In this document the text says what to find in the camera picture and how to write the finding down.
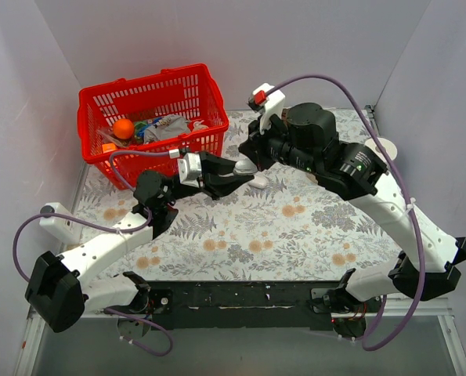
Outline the white oval earbud charging case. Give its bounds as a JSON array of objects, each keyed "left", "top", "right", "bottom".
[{"left": 248, "top": 176, "right": 268, "bottom": 189}]

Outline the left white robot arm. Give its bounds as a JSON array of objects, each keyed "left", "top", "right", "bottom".
[{"left": 25, "top": 151, "right": 257, "bottom": 333}]

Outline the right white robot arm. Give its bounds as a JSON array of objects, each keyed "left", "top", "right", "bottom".
[{"left": 239, "top": 103, "right": 466, "bottom": 313}]

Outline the grey crumpled snack bag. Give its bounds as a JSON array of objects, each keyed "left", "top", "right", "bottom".
[{"left": 143, "top": 114, "right": 191, "bottom": 143}]

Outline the red plastic shopping basket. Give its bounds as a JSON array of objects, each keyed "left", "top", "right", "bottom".
[{"left": 77, "top": 63, "right": 229, "bottom": 190}]

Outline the small orange box in basket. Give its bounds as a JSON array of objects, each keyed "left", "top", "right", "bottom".
[{"left": 101, "top": 143, "right": 117, "bottom": 154}]

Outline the orange fruit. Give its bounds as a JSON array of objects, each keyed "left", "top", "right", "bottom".
[{"left": 112, "top": 118, "right": 135, "bottom": 140}]

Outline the floral patterned table mat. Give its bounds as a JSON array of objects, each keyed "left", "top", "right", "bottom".
[{"left": 58, "top": 108, "right": 414, "bottom": 282}]

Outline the white toilet roll blue wrap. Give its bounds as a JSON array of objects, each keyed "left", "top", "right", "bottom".
[{"left": 364, "top": 137, "right": 398, "bottom": 162}]

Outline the white box with grey knob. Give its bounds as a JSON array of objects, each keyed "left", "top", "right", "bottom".
[{"left": 39, "top": 202, "right": 81, "bottom": 245}]

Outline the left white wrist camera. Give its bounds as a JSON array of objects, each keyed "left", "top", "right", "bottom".
[{"left": 168, "top": 149, "right": 202, "bottom": 188}]

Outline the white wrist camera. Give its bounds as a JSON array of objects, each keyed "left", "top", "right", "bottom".
[
  {"left": 168, "top": 149, "right": 202, "bottom": 188},
  {"left": 247, "top": 83, "right": 286, "bottom": 135}
]

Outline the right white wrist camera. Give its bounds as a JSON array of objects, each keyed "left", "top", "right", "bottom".
[{"left": 247, "top": 83, "right": 286, "bottom": 135}]

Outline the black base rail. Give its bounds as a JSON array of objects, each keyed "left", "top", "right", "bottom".
[{"left": 103, "top": 280, "right": 369, "bottom": 332}]

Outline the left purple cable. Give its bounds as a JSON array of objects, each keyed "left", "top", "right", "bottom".
[{"left": 13, "top": 147, "right": 190, "bottom": 356}]

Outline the purple cable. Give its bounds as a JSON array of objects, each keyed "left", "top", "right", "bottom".
[
  {"left": 13, "top": 147, "right": 190, "bottom": 356},
  {"left": 266, "top": 74, "right": 428, "bottom": 351}
]

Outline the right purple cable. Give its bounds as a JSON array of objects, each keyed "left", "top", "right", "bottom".
[{"left": 266, "top": 74, "right": 428, "bottom": 351}]

